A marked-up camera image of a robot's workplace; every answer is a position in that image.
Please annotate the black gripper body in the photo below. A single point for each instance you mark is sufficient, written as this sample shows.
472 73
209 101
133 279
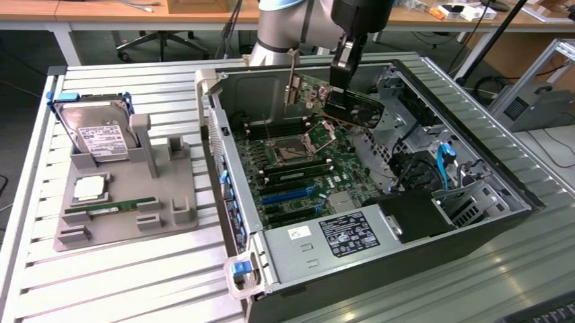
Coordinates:
362 15

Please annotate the graphics card with black cooler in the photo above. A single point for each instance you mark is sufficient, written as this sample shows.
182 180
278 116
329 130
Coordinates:
364 112

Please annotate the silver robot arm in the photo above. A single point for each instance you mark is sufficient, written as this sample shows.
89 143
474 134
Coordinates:
278 30

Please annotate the wooden desk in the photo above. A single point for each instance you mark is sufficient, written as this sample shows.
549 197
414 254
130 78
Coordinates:
413 17
27 15

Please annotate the orange small box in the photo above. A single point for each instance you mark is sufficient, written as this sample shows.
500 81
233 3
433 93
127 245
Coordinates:
438 13

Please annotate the silver disk bay cage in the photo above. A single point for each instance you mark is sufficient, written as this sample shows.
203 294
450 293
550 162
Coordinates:
398 118

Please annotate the black white small device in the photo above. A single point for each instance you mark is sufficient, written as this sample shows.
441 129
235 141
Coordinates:
450 7

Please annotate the metal socket cover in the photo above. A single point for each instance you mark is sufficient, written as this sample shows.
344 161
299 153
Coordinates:
321 136

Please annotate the black RAM slot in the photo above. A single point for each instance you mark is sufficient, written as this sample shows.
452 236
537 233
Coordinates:
297 165
297 168
278 127
297 172
278 130
278 124

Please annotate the white box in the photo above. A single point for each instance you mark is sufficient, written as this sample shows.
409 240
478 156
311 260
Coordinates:
477 14

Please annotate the metal locking lever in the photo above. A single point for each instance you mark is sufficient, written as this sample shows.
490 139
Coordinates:
269 132

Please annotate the CPU socket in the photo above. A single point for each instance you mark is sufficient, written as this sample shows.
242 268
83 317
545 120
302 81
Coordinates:
290 151

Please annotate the black monitor foot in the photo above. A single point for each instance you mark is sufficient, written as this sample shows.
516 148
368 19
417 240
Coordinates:
494 4

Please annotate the black tripod pole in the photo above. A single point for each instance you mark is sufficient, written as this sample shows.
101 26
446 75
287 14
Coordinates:
494 38

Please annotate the green motherboard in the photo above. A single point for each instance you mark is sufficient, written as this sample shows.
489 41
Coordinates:
346 168

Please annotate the wooden box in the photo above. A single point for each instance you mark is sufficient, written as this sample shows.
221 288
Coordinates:
198 6

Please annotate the black expansion slot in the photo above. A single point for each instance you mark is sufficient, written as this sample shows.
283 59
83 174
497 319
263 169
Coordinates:
297 218
283 188
293 208

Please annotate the silver chipset heatsink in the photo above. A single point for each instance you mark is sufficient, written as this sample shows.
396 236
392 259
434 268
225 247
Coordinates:
342 203

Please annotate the blue expansion slot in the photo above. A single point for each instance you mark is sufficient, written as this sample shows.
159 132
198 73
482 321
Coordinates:
287 196

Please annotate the black office chair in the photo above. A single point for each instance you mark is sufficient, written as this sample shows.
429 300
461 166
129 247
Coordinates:
163 37

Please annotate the grey machine housing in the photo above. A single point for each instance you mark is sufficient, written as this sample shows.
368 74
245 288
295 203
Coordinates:
540 111

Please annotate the black plastic shroud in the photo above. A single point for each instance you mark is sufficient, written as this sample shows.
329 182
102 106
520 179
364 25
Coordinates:
413 218

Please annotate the perforated metal disk bay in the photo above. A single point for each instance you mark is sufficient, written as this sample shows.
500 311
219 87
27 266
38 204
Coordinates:
488 198

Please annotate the hard disk in blue caddy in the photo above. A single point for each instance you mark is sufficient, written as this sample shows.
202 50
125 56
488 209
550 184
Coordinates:
93 114

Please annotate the grey parts rack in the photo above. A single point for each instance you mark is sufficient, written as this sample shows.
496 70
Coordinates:
130 191

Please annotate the grey power supply unit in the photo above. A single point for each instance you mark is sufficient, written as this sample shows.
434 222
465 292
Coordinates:
283 269

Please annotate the blue plastic clip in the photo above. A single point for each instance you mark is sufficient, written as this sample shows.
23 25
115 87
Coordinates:
239 270

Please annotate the black open PC case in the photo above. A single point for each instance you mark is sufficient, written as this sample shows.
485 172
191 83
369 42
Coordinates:
337 286

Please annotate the silver CPU chip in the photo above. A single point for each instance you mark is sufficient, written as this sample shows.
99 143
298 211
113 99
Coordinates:
90 187

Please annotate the black keyboard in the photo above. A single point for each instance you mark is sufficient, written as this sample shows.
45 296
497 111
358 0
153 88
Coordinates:
554 314

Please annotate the grey corner bracket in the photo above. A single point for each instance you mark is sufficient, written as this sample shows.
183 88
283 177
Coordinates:
207 80

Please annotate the aluminium profile frame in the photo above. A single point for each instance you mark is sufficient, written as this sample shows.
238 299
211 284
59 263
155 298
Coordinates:
537 67

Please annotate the clear corner bracket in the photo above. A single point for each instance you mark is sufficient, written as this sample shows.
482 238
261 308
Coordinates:
238 290

